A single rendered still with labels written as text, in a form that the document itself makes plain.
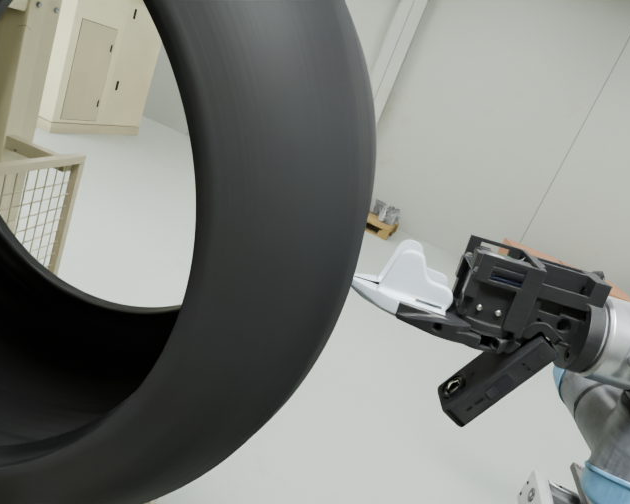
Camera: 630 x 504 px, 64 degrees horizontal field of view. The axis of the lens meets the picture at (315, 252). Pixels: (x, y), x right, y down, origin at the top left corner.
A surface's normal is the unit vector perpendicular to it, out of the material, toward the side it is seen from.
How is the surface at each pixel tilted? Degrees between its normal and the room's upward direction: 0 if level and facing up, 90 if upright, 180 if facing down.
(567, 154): 90
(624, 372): 90
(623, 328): 55
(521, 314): 90
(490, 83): 90
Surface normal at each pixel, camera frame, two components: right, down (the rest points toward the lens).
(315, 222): 0.63, 0.25
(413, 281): -0.19, 0.24
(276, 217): 0.04, 0.27
